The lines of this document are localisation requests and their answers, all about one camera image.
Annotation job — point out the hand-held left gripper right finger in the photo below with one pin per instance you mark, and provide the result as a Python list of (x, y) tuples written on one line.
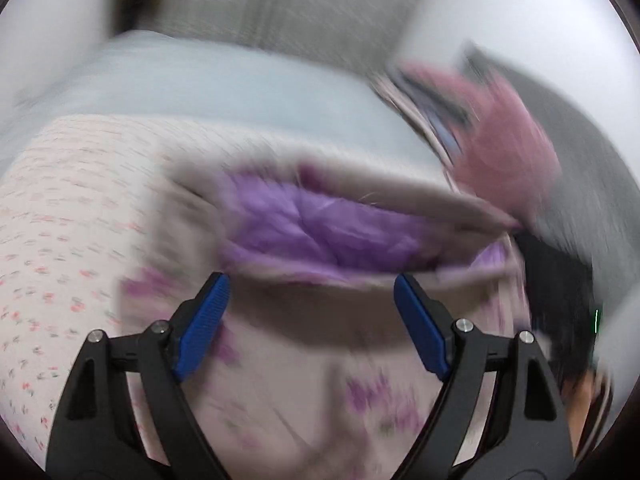
[(417, 320)]

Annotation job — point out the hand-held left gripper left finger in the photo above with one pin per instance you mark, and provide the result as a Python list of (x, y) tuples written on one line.
[(205, 320)]

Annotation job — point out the pink floral garment purple lining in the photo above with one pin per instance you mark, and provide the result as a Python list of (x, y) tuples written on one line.
[(325, 225)]

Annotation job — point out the person's right forearm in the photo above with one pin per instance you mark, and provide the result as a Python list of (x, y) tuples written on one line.
[(585, 410)]

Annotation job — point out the stack of folded clothes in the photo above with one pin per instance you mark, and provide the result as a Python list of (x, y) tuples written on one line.
[(440, 130)]

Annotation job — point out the grey cloth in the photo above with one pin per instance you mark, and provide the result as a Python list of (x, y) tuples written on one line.
[(590, 160)]

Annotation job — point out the pink fluffy cloth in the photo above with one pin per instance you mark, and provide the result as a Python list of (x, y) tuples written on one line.
[(505, 155)]

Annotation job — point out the cherry print bed sheet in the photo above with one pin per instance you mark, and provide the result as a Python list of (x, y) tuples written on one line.
[(60, 240)]

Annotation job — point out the light blue blanket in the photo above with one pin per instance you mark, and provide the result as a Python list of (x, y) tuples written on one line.
[(250, 90)]

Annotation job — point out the grey patterned curtain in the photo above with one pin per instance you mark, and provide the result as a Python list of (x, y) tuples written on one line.
[(300, 5)]

